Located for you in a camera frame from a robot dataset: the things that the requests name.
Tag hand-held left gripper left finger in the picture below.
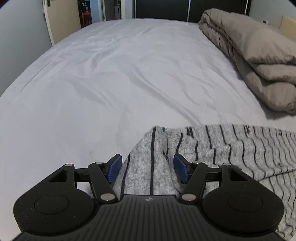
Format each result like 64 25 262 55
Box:
46 154 122 204

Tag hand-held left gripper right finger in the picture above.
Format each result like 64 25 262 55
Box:
173 154 251 204

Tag grey striped bow-print pants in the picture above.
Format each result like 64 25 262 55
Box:
112 124 296 241

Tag folded grey duvet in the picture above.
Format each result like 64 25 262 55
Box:
198 8 296 115

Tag red stool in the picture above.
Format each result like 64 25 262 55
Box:
80 11 93 26

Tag cream door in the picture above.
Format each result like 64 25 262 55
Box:
43 0 82 46

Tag black sliding wardrobe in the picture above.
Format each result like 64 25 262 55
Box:
133 0 252 23

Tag beige padded headboard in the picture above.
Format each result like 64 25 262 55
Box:
279 15 296 45

